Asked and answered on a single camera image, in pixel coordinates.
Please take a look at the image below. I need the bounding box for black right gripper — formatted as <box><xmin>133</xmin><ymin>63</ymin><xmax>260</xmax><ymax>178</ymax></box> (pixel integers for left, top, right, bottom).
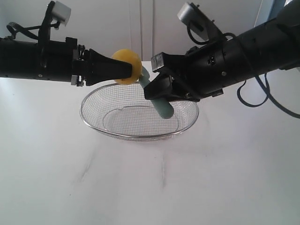
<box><xmin>143</xmin><ymin>39</ymin><xmax>255</xmax><ymax>102</ymax></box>

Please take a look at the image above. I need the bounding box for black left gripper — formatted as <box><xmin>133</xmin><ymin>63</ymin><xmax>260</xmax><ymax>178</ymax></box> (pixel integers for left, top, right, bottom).
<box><xmin>39</xmin><ymin>37</ymin><xmax>133</xmax><ymax>86</ymax></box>

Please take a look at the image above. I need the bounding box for yellow lemon with sticker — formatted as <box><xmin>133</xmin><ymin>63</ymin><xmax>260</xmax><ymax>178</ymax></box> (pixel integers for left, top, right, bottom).
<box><xmin>111</xmin><ymin>48</ymin><xmax>143</xmax><ymax>85</ymax></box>

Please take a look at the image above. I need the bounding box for green handled peeler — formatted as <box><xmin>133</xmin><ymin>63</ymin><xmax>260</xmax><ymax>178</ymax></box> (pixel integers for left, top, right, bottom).
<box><xmin>138</xmin><ymin>66</ymin><xmax>174</xmax><ymax>119</ymax></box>

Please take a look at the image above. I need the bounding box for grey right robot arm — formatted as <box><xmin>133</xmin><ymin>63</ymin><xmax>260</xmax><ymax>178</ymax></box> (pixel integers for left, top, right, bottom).
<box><xmin>143</xmin><ymin>0</ymin><xmax>300</xmax><ymax>102</ymax></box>

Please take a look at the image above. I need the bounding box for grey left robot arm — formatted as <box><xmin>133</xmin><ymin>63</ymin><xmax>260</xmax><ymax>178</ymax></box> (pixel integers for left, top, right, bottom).
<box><xmin>0</xmin><ymin>37</ymin><xmax>133</xmax><ymax>86</ymax></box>

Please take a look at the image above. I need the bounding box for oval metal wire basket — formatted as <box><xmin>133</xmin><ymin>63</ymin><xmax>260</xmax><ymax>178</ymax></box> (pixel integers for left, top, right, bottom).
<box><xmin>80</xmin><ymin>82</ymin><xmax>199</xmax><ymax>141</ymax></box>

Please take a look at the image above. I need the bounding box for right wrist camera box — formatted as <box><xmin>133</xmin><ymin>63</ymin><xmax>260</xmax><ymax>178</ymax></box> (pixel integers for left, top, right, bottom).
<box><xmin>177</xmin><ymin>2</ymin><xmax>226</xmax><ymax>45</ymax></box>

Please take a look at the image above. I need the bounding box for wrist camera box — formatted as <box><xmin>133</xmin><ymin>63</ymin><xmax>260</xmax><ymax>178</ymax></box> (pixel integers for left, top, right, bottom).
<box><xmin>177</xmin><ymin>2</ymin><xmax>226</xmax><ymax>45</ymax></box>
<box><xmin>50</xmin><ymin>1</ymin><xmax>71</xmax><ymax>26</ymax></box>

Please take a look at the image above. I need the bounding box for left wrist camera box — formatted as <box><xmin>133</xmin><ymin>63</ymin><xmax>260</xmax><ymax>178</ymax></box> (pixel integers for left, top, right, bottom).
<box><xmin>50</xmin><ymin>1</ymin><xmax>71</xmax><ymax>26</ymax></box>

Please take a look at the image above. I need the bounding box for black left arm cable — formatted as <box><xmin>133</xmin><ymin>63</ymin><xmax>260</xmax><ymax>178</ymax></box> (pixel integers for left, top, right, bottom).
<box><xmin>6</xmin><ymin>21</ymin><xmax>59</xmax><ymax>43</ymax></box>

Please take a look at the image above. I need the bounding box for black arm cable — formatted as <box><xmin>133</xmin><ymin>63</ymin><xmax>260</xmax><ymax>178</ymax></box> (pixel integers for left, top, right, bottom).
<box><xmin>6</xmin><ymin>21</ymin><xmax>59</xmax><ymax>43</ymax></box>
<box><xmin>186</xmin><ymin>21</ymin><xmax>300</xmax><ymax>118</ymax></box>

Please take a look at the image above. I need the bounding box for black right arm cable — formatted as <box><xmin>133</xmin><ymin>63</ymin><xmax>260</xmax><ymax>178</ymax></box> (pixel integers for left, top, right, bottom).
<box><xmin>186</xmin><ymin>21</ymin><xmax>300</xmax><ymax>118</ymax></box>

